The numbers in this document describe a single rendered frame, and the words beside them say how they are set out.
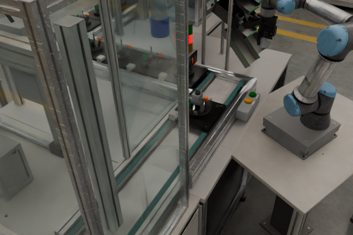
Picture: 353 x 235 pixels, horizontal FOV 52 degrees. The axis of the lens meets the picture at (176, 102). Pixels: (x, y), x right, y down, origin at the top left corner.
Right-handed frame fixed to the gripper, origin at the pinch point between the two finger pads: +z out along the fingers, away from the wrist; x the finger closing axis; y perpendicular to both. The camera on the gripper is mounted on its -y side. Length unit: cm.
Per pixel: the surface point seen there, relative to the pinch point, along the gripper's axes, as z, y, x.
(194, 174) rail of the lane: 30, -2, -74
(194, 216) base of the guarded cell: 45, 4, -86
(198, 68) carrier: 26.3, -39.0, 3.8
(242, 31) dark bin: 2.0, -17.2, 20.2
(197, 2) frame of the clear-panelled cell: 15, -78, 81
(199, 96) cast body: 14.8, -18.2, -37.1
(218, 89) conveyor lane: 31.7, -20.5, -4.7
